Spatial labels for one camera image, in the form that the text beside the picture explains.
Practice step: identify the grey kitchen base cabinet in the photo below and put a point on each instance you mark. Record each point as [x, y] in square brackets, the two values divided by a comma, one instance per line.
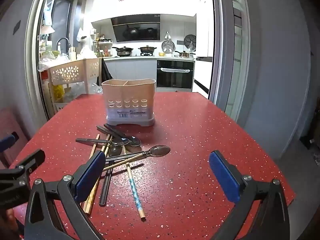
[130, 67]

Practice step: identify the beige plastic utensil holder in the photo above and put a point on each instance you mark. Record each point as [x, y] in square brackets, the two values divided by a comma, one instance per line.
[127, 92]

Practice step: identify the beige flower-cutout storage cart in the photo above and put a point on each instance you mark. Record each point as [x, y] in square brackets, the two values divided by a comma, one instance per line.
[77, 62]

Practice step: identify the blue and white hanging cloth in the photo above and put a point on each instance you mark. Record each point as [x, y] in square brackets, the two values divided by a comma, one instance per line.
[47, 21]

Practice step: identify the white upper cabinet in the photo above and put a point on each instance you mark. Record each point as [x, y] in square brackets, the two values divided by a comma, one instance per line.
[140, 5]

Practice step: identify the upright clear plastic bag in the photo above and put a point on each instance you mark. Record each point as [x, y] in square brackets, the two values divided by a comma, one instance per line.
[87, 52]

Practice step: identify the blue patterned wooden chopstick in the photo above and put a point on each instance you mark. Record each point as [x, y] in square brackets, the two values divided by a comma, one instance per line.
[135, 195]

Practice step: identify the black hanging jacket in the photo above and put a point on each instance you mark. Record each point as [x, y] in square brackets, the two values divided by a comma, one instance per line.
[106, 72]

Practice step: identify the crumpled clear plastic bag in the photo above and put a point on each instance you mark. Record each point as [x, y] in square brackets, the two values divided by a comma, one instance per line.
[47, 61]

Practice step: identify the white hanging plastic bag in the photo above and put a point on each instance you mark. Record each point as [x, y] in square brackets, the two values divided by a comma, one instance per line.
[81, 36]

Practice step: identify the round dark divided plate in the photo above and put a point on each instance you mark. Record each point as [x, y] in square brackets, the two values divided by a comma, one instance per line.
[190, 40]

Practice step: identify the black range hood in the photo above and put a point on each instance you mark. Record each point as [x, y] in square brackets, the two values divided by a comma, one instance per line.
[135, 30]

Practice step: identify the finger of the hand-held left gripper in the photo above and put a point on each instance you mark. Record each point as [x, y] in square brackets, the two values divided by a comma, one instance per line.
[27, 161]
[7, 141]

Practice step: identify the black built-in oven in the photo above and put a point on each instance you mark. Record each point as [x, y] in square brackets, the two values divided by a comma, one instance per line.
[175, 81]

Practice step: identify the spice rack with bottles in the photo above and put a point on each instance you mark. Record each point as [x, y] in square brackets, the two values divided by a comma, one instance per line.
[100, 46]

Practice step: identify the round metal steamer rack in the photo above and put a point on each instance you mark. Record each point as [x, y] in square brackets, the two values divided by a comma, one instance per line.
[168, 47]

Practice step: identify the white refrigerator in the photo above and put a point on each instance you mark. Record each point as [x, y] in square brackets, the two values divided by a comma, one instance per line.
[203, 37]

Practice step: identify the yellow bag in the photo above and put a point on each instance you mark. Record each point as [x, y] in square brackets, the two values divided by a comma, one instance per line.
[58, 92]

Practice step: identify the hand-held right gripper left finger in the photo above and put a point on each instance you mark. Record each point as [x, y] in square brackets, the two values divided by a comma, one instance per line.
[91, 173]

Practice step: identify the grey sliding door frame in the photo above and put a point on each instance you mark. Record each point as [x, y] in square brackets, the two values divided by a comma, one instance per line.
[35, 55]
[222, 42]

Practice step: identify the white wall hook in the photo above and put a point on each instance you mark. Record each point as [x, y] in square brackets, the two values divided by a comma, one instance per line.
[167, 35]

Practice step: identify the dark wall switch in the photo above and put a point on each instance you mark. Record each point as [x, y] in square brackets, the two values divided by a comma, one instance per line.
[16, 27]

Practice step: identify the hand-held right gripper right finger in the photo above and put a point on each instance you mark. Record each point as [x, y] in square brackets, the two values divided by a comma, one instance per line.
[225, 176]

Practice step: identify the black kitchen faucet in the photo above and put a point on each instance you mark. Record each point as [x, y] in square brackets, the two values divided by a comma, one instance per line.
[68, 45]

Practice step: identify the small steel pot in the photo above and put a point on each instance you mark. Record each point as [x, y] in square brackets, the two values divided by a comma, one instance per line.
[184, 54]

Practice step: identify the small white wall device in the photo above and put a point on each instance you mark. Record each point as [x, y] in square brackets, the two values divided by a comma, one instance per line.
[94, 31]

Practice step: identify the white cutting board stand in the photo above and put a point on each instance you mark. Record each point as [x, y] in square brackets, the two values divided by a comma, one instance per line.
[73, 53]

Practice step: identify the black wok with lid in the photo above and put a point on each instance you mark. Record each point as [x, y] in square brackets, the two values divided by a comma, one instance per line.
[123, 50]

